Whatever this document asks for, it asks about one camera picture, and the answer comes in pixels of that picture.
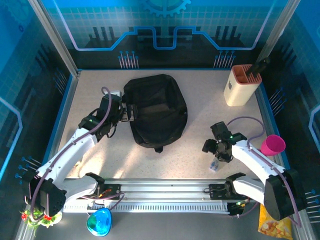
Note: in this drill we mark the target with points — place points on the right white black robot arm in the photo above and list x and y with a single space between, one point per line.
255 160

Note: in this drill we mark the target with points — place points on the aluminium frame rail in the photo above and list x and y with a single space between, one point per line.
170 190

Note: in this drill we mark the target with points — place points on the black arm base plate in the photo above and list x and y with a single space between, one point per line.
113 190
215 191

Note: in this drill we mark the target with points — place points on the yellow snack chip bag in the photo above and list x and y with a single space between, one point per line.
272 228

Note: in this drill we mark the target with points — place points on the black controller board with LEDs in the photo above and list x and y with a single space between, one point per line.
237 208

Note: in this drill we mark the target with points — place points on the black backpack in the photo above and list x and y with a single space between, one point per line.
155 112

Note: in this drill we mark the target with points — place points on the clear plastic blister package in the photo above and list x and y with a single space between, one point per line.
214 168

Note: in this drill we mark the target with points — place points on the aluminium frame post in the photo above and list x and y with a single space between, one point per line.
281 25
56 40

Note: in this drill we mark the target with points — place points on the white orange knife block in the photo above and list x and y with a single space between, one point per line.
237 90

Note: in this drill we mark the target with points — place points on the pink plastic goblet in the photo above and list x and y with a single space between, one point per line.
273 145

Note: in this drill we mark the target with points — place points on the potted red artificial flowers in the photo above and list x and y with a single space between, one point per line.
48 220

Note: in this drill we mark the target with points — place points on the blue translucent plastic object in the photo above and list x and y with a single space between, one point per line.
99 222

